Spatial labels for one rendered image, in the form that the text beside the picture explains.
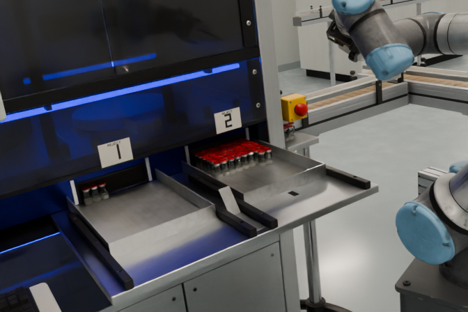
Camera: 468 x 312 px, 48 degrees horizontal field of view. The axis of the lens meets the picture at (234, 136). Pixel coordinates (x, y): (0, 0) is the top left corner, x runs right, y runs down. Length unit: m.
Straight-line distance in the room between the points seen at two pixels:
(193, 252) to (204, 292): 0.54
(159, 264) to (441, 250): 0.54
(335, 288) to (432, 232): 1.61
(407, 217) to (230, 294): 0.87
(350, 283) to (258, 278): 0.89
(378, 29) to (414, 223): 0.34
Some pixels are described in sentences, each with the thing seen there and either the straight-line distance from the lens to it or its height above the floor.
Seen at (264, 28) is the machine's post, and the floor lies 1.26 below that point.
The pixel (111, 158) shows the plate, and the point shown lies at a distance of 1.38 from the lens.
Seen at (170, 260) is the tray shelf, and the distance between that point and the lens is 1.12.
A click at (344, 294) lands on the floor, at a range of 2.50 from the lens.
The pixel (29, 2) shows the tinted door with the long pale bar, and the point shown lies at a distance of 1.30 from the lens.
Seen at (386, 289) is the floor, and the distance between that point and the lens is 2.53.
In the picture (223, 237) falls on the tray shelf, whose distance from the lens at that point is 1.17.
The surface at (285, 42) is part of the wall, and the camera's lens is 7.39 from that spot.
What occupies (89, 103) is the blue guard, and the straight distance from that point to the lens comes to 1.34.
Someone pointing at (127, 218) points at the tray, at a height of 0.88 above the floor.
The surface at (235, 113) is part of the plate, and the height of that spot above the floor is 1.04.
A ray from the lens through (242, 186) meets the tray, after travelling 1.40.
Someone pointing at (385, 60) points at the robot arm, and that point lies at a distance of 0.96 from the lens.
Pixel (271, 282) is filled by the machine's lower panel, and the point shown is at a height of 0.44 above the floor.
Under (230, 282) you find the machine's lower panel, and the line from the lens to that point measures 1.70.
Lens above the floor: 1.43
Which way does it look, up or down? 18 degrees down
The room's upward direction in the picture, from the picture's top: 7 degrees counter-clockwise
